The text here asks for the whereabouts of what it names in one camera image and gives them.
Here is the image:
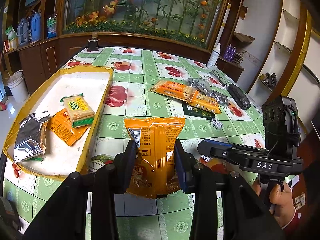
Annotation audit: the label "black eyeglasses case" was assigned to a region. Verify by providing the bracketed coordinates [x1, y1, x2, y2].
[226, 83, 251, 110]

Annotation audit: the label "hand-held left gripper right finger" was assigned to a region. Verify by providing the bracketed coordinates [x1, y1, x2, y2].
[174, 139, 287, 240]

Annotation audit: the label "dark glass jar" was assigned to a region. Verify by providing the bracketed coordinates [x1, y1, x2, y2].
[87, 33, 100, 52]

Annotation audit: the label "person's right hand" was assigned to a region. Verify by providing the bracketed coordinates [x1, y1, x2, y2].
[252, 175, 297, 228]

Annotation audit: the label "grey thermos jug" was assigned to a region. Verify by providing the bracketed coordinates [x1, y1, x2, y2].
[17, 17, 30, 46]

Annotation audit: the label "long orange cracker packet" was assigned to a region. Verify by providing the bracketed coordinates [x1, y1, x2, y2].
[149, 80, 198, 99]

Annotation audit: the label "small white candy packet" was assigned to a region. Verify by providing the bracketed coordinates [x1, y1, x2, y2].
[209, 117, 224, 130]

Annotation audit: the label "dark bundled object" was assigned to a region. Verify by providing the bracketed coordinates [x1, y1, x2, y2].
[264, 73, 277, 87]

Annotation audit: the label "white tray with yellow rim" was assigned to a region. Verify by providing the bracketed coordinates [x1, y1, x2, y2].
[2, 65, 115, 182]

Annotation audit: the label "large silver foil packet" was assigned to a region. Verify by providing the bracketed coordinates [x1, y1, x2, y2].
[13, 114, 50, 163]

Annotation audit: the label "dark green cracker packet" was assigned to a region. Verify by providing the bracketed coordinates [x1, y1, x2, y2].
[182, 102, 215, 120]

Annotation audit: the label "black and white foil packet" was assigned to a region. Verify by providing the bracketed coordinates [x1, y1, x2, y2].
[186, 77, 213, 92]

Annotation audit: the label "green and white bag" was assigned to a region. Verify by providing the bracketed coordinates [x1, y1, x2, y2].
[5, 26, 16, 40]

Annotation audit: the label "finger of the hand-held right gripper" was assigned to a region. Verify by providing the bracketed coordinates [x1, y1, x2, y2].
[203, 139, 270, 153]
[197, 141, 251, 167]

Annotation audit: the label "coiled wire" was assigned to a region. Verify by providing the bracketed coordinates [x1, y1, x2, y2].
[234, 51, 248, 64]

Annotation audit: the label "black eyeglasses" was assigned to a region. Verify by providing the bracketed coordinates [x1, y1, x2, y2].
[202, 69, 230, 88]

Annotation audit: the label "white spray bottle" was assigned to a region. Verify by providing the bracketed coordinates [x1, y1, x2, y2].
[206, 42, 222, 68]

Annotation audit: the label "brown flat object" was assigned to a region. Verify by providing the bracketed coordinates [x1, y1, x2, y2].
[234, 32, 255, 43]

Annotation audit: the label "green checked fruit tablecloth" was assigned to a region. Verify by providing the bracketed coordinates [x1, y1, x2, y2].
[2, 46, 270, 240]

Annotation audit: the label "red broom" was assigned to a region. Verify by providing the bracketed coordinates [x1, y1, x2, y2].
[0, 51, 8, 112]

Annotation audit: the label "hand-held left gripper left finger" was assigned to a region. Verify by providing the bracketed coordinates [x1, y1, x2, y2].
[22, 140, 138, 240]

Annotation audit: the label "glass flower display case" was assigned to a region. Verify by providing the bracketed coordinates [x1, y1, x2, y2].
[62, 0, 233, 48]

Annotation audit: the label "plastic bottle with green label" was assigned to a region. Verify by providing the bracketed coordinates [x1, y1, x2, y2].
[47, 15, 58, 38]

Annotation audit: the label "blue thermos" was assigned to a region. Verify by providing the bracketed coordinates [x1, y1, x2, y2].
[29, 12, 42, 42]

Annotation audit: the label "green-edged clear cracker packet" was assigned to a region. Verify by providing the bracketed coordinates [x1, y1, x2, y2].
[60, 94, 95, 128]

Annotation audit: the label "red and white boxes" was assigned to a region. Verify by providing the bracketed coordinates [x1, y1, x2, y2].
[5, 39, 18, 53]

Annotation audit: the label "square orange cracker packet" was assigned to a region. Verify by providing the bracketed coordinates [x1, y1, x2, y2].
[187, 90, 222, 114]

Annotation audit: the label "white plastic bucket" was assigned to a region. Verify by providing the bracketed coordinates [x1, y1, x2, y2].
[7, 70, 29, 103]

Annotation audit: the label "brown wooden cabinet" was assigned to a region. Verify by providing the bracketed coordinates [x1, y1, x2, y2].
[0, 0, 245, 95]

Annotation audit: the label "orange packet with white label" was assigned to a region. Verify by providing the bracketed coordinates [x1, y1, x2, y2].
[124, 117, 186, 199]

